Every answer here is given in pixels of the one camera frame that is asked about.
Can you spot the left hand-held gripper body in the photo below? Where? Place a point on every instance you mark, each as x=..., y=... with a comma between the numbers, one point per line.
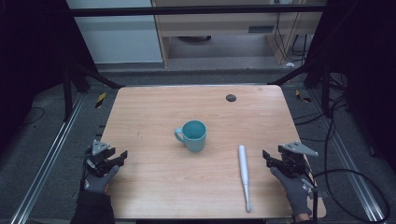
x=99, y=152

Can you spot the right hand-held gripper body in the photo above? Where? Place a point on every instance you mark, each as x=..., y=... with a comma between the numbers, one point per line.
x=295, y=157

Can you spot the person's left hand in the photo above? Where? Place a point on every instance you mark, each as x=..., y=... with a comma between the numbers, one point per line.
x=99, y=182

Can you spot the white electric toothbrush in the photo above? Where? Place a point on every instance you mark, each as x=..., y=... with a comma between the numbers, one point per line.
x=244, y=174

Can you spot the yellow black tape strip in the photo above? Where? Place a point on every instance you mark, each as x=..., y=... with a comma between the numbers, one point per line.
x=302, y=97
x=100, y=100

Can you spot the dark round table grommet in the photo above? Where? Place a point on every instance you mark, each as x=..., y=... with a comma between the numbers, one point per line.
x=231, y=98

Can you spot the black metal stand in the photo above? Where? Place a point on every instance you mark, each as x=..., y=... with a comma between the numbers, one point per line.
x=314, y=73
x=74, y=81

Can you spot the teal mug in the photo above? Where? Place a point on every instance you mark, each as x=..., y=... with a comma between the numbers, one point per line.
x=193, y=136

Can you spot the small white floor object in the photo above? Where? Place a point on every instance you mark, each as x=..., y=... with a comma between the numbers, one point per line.
x=290, y=64

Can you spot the white cabinet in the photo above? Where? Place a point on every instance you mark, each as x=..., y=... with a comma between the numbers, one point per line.
x=118, y=37

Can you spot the dark curtain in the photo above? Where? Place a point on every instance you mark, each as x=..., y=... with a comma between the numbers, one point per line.
x=28, y=56
x=367, y=62

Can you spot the light wooden desk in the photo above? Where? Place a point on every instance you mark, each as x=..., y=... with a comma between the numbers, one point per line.
x=236, y=26

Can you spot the aluminium floor rail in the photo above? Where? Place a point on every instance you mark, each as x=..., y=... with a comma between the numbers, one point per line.
x=348, y=158
x=46, y=158

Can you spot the black horizontal frame bar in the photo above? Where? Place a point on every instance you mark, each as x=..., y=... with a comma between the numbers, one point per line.
x=193, y=11

